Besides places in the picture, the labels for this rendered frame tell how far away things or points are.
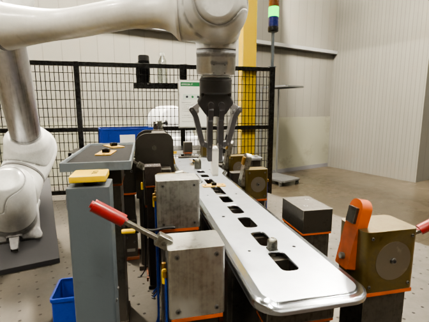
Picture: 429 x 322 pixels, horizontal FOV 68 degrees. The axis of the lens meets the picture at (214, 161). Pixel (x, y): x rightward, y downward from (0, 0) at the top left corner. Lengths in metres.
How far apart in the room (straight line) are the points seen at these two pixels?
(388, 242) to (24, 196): 1.06
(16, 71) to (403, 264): 1.08
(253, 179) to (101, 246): 0.73
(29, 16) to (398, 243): 0.85
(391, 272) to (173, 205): 0.45
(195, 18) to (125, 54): 4.36
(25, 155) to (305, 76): 6.04
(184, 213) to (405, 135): 5.99
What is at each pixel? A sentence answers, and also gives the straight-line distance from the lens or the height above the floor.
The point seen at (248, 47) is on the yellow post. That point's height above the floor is 1.67.
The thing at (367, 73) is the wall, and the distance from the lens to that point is 6.98.
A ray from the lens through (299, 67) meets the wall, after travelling 6.73.
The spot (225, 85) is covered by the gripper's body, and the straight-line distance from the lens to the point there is 0.73.
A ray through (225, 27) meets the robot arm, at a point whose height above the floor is 1.40.
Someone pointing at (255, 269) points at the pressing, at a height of 1.00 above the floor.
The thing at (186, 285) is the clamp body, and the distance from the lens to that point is 0.53.
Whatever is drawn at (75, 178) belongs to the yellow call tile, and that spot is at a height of 1.16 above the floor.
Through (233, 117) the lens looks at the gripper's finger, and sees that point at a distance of 0.76.
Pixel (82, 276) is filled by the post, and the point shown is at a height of 0.98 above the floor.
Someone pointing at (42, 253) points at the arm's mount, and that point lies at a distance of 1.39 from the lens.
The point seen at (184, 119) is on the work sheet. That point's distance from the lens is 2.11.
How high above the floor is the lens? 1.27
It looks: 9 degrees down
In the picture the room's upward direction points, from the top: straight up
